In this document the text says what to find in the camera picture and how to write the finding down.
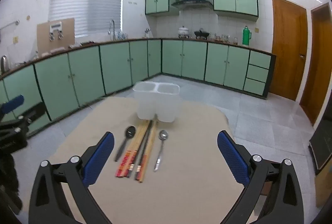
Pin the wooden door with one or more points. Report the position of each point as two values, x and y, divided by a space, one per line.
285 44
320 63

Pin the white hardware pack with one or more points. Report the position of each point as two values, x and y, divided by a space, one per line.
55 29

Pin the white cooking pot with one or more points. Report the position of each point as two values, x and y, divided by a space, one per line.
183 31

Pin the brown cardboard sheet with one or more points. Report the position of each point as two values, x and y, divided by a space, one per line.
68 31

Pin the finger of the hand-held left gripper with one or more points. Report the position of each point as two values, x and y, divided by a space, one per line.
31 112
13 104

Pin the small wall tap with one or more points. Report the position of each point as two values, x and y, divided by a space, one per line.
147 31

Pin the black wok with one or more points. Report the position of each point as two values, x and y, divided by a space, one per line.
201 33

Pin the tall metal sink faucet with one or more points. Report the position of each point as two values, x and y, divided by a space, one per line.
112 28

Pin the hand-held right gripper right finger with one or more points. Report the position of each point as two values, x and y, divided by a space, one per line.
232 159

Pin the white window blind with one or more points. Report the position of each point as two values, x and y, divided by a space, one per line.
85 0

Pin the metal spoon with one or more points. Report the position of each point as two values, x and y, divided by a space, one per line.
163 135

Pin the white plastic double utensil holder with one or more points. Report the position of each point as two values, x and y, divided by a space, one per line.
155 104

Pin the black box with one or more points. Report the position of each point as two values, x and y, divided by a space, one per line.
321 143

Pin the row of glass jars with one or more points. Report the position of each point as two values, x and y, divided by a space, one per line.
223 38

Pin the black plastic spoon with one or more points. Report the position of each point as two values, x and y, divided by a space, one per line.
130 132

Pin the green base cabinets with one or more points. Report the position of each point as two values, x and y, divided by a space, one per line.
85 70

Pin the metal wall rail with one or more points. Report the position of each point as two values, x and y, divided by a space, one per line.
10 24

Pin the green thermos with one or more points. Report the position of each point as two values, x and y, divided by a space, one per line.
246 35

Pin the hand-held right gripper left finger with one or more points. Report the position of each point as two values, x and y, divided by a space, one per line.
99 159

